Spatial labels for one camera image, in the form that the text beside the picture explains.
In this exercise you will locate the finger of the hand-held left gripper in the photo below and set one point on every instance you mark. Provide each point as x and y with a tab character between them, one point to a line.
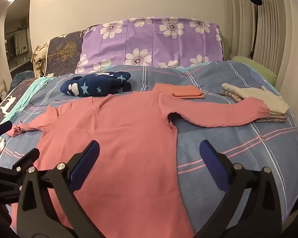
27	159
2	128

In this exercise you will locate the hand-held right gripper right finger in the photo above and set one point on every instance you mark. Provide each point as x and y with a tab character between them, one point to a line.
213	166

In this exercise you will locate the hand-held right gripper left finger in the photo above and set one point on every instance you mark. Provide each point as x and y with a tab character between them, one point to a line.
87	163

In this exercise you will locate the pink long-sleeve shirt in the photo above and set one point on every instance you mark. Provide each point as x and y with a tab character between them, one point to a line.
114	129

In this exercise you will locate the dark deer-print blanket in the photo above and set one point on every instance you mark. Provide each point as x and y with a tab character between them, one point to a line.
2	106

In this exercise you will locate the teal cloth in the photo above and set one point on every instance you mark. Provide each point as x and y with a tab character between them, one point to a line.
27	96

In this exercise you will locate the white cat figurine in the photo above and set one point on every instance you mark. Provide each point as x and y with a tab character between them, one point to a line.
0	85

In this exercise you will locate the blue knit blanket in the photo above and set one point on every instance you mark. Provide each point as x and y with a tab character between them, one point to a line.
22	76

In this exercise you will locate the folded floral garment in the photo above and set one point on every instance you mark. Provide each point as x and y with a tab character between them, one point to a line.
229	95

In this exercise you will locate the beige knit sweater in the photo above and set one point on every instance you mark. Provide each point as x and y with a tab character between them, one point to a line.
39	59

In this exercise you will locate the folded pink garment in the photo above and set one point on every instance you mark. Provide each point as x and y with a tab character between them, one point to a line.
188	91

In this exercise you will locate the navy star-print garment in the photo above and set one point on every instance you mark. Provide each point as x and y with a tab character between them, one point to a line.
94	84

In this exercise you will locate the dark tree-print cushion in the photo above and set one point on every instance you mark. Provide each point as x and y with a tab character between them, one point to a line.
62	52

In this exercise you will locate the green pillow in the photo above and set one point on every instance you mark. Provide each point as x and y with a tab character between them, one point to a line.
253	67

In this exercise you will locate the purple floral pillow cover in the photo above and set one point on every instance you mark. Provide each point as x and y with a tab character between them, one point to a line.
151	42

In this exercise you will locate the white pleated curtain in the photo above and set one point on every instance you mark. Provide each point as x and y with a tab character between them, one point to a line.
275	29

